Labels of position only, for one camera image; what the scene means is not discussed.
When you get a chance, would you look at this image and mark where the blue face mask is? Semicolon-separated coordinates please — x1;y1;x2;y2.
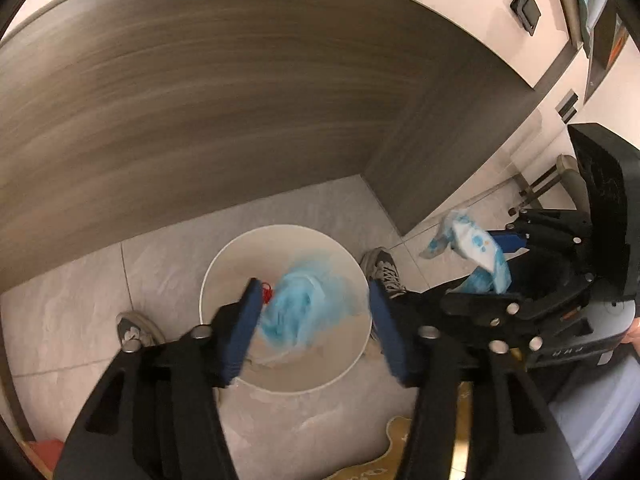
257;252;362;354

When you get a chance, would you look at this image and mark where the small black wall plate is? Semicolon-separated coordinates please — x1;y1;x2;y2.
556;89;581;124

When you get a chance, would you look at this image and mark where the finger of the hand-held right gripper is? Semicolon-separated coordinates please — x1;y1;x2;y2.
487;207;594;262
441;272;597;352

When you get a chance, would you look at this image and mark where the white round bin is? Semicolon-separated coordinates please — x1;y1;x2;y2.
199;224;374;395

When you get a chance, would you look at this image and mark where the person's grey sneaker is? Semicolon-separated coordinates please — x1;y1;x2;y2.
360;247;409;300
116;311;164;352

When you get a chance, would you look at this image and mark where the person's right grey sneaker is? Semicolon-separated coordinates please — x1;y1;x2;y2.
360;247;409;300

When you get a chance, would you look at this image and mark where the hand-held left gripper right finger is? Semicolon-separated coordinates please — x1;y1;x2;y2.
368;280;583;480

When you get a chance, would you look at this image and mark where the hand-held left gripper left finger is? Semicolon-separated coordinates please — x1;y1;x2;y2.
52;277;265;480

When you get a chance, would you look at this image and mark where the dark framed picture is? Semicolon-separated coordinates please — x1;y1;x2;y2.
570;0;631;106

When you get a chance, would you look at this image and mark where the metal stool frame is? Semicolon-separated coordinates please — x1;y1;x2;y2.
517;154;585;212

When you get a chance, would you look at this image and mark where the person's left grey sneaker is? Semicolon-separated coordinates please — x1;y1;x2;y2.
116;311;164;352

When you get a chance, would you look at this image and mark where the red box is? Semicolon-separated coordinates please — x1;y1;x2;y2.
25;439;64;480

